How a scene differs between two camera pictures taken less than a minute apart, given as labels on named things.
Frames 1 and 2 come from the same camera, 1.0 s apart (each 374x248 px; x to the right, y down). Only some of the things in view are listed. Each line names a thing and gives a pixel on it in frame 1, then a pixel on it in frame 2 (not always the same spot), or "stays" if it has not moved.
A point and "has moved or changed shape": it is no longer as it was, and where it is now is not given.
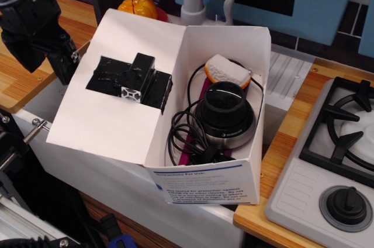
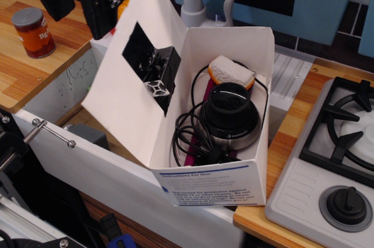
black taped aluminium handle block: (139, 80) -> (158, 68)
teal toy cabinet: (311, 4) stays
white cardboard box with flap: (95, 121) has moved or changed shape
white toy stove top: (292, 203) stays
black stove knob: (346, 209) stays
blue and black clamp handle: (112, 230) stays
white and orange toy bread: (220, 69) stays
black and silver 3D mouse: (225, 119) stays
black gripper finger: (64, 60) -> (101, 7)
